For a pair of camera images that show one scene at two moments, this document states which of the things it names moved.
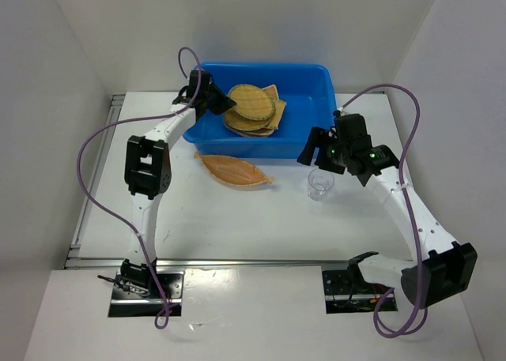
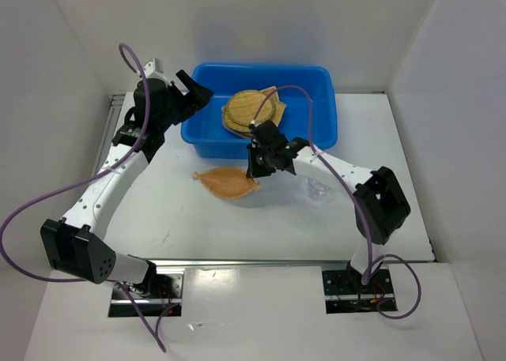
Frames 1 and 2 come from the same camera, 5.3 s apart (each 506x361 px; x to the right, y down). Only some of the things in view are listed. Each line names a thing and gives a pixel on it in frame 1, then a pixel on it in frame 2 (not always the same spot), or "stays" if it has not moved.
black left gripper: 224,103 -> 197,97
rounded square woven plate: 280,105 stays
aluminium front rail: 77,262 stays
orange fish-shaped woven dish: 232,171 -> 226,182
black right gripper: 316,136 -> 254,171
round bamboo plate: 251,102 -> 239,129
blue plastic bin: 307,88 stays
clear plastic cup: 320,182 stays
